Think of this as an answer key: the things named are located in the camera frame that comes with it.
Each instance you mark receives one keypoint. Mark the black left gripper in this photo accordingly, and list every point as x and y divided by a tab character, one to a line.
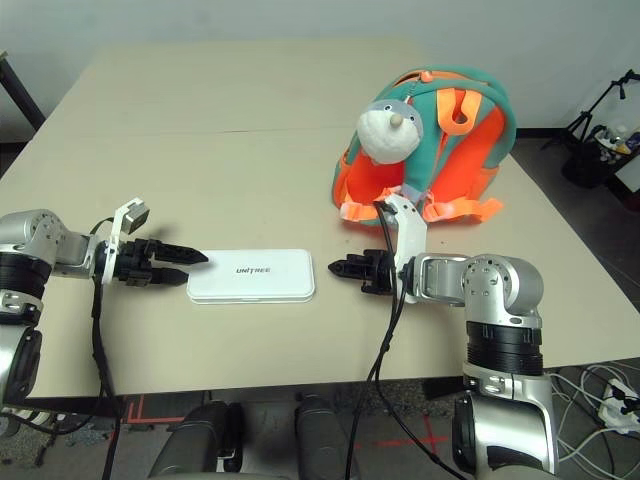
127	262

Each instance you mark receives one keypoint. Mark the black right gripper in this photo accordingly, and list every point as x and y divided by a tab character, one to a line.
381	270

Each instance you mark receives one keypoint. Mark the white Unitree pencil case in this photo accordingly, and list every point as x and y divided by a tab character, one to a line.
250	280

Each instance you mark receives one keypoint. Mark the teal and orange backpack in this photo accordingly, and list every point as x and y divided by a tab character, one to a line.
465	155

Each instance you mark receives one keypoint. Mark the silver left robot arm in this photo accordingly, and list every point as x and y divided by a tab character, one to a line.
30	235

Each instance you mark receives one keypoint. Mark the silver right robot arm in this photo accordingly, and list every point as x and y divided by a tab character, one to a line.
500	280

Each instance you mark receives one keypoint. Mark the robot right leg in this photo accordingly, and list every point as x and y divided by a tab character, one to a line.
325	435

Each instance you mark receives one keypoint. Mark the robot leg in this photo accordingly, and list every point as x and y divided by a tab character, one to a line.
325	435
195	440

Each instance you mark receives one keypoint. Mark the robot left leg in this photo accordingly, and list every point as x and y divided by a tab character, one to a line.
195	440

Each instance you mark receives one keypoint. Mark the black tripod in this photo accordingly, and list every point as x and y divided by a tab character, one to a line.
590	112

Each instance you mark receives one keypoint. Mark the white power strip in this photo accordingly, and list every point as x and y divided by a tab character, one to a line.
620	405

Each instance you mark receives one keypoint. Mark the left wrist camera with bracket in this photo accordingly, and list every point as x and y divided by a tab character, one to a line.
135	215

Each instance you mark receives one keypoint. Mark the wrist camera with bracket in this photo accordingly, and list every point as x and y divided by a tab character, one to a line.
135	215
412	235

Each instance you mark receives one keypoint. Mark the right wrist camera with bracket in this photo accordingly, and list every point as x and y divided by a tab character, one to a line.
412	235

